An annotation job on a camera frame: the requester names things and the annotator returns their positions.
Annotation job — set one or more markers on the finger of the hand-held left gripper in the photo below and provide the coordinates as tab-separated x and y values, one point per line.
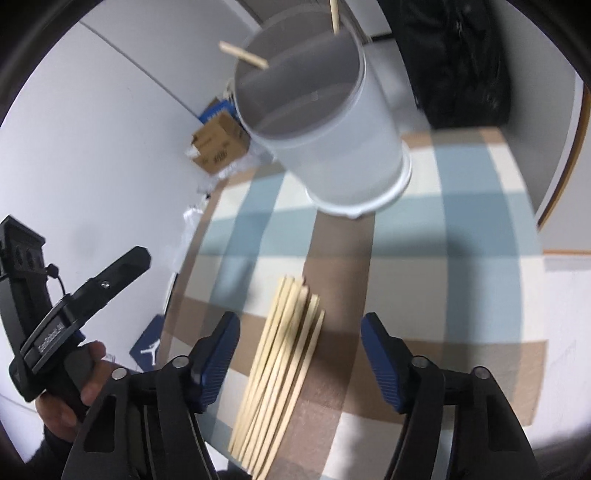
113	277

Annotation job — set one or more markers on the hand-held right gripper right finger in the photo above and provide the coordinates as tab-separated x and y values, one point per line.
382	364

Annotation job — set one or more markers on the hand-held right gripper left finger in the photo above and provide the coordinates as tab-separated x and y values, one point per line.
216	364

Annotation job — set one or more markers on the bunch of wooden chopsticks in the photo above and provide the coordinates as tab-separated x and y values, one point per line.
277	369

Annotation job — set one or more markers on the translucent white cup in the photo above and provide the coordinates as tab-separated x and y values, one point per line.
332	152

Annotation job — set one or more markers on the single wooden chopstick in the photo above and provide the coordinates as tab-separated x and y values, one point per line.
242	54
334	18

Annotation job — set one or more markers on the person's left forearm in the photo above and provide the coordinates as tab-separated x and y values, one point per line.
51	445

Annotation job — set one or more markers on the person's left hand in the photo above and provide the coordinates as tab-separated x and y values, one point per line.
99	376

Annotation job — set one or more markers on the blue box white logo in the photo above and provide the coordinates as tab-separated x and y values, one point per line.
147	346

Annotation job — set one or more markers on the checked tablecloth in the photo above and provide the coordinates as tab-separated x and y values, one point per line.
461	277

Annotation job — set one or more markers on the brown cardboard box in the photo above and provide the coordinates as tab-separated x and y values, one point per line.
217	143

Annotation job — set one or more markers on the blue printed box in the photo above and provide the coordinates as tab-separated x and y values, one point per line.
214	109

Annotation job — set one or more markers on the black bag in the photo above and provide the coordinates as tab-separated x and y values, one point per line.
452	60

